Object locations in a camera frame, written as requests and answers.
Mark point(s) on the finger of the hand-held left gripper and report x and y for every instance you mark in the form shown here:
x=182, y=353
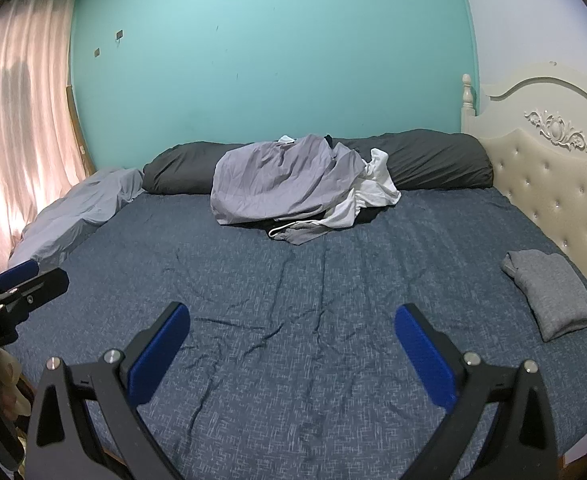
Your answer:
x=20, y=271
x=43, y=287

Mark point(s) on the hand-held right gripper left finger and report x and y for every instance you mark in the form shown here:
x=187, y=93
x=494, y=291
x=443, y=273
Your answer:
x=158, y=355

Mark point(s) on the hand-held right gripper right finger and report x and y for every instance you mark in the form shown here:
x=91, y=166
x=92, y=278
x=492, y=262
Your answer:
x=423, y=355

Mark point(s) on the light grey jacket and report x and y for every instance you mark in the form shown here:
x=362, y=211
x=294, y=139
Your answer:
x=273, y=180

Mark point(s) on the light grey crumpled blanket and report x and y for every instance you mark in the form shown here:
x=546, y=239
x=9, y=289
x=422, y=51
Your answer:
x=73, y=215

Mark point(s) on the bed with blue sheet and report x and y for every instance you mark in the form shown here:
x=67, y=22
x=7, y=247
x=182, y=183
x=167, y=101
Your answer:
x=283, y=310

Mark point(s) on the pink curtain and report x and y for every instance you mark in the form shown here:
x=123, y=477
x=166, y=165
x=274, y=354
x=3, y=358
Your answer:
x=18, y=135

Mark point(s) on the folded grey sweater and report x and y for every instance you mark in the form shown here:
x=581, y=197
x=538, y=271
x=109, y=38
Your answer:
x=553, y=290

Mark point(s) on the white garment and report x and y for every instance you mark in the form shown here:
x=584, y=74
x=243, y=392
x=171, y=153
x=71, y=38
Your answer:
x=368, y=190

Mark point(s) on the dark grey long pillow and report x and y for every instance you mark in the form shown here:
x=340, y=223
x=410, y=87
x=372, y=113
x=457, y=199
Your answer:
x=433, y=160

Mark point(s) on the cream tufted headboard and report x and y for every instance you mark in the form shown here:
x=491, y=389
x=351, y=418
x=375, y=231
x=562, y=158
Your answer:
x=548, y=160

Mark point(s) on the black garment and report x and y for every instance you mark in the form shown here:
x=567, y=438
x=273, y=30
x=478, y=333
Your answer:
x=329, y=140

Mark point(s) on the wooden window frame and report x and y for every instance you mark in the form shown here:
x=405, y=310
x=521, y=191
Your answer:
x=79, y=135

